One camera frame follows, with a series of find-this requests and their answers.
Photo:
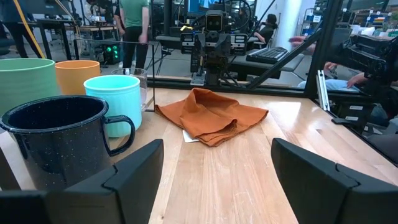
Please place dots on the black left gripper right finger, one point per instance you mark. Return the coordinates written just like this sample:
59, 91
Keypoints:
311, 186

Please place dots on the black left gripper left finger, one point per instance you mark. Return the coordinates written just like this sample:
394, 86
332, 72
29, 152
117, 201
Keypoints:
140, 180

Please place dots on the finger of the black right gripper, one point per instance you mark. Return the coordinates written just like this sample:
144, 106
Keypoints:
219, 53
207, 53

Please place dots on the clear glass mug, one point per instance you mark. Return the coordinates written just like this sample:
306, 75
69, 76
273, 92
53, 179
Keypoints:
133, 72

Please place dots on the cyan mug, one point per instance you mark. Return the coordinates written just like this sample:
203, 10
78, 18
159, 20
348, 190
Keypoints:
118, 99

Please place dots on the navy speckled enamel mug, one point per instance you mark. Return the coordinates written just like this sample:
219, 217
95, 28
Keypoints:
62, 149

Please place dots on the orange cup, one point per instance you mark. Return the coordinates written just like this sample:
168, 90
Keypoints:
74, 77

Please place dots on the green cup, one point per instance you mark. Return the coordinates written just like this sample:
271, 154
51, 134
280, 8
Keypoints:
25, 81

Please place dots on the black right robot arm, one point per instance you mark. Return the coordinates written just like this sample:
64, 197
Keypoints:
214, 77

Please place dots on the yellow tag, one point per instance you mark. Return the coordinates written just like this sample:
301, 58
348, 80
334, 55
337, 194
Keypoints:
186, 28

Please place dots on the grey desk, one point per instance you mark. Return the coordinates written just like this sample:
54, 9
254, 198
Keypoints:
292, 63
168, 39

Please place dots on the black keyboard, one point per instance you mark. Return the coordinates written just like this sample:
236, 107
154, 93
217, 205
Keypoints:
267, 55

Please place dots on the white card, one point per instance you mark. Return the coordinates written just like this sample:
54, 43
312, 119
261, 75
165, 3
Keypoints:
188, 137

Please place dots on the orange cloth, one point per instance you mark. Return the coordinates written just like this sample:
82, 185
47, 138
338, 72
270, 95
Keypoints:
211, 118

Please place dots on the black computer tower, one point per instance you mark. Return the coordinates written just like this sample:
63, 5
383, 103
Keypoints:
112, 53

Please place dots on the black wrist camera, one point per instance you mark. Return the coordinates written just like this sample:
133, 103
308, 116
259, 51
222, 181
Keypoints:
214, 21

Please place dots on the black aluminium rig frame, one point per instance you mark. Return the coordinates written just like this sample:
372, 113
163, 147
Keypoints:
264, 88

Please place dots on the silver corner bracket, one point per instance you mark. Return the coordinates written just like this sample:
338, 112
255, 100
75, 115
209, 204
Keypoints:
323, 90

